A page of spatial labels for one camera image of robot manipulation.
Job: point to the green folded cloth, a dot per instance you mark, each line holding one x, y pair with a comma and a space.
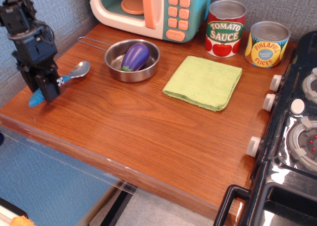
204, 83

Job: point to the blue handled metal spoon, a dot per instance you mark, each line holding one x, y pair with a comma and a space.
80, 70

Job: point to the orange fuzzy object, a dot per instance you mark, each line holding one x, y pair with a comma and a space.
21, 221

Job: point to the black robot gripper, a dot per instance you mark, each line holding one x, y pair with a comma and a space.
35, 51

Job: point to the white stove knob middle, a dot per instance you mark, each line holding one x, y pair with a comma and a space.
268, 102

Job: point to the purple toy eggplant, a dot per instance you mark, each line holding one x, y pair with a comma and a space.
136, 56

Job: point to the pineapple slices can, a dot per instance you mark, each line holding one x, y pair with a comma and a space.
267, 43

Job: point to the white stove knob rear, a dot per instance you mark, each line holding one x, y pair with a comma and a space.
275, 83

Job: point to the small steel pan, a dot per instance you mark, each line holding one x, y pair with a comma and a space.
114, 56

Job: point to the white stove knob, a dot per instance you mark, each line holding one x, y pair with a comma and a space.
268, 102
275, 83
253, 146

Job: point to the tomato sauce can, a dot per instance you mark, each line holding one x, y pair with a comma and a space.
225, 27

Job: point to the white stove knob front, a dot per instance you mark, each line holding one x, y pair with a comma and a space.
253, 146

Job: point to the black toy stove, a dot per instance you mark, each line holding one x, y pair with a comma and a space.
283, 188

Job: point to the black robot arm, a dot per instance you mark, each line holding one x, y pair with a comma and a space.
18, 16

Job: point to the toy microwave teal and cream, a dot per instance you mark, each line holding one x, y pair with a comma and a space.
171, 20

